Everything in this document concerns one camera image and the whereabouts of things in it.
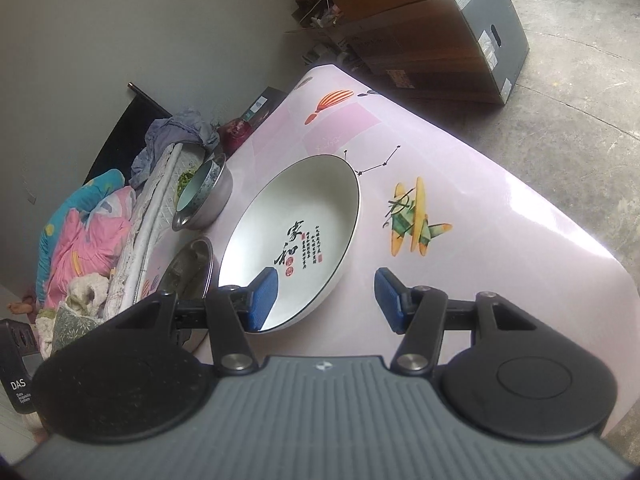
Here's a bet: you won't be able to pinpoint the grey crumpled clothes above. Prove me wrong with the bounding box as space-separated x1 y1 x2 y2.
129 108 220 188

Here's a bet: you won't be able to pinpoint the steel bowl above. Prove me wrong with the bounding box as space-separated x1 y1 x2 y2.
154 237 220 351
171 153 233 232

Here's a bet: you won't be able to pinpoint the black bed headboard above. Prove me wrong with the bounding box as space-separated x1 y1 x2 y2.
85 82 171 183

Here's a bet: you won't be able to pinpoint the white ceramic plate with calligraphy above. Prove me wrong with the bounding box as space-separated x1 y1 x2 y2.
218 154 361 333

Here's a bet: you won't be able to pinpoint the pink cartoon quilt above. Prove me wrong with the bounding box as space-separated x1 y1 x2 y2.
36 169 136 309

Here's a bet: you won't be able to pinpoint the green leafy cabbage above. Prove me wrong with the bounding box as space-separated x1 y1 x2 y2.
175 169 196 203

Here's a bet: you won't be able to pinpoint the white mattress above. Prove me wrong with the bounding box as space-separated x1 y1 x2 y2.
102 143 205 321

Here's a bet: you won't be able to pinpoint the large brown grey carton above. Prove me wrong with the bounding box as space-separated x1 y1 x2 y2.
337 0 529 105

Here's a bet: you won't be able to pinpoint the white fluffy towel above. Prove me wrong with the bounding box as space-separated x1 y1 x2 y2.
35 273 110 359

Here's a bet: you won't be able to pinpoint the teal ceramic bowl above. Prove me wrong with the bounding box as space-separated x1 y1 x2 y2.
176 155 226 214

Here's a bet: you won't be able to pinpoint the green floral pillow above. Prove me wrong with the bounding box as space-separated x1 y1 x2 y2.
51 306 101 354

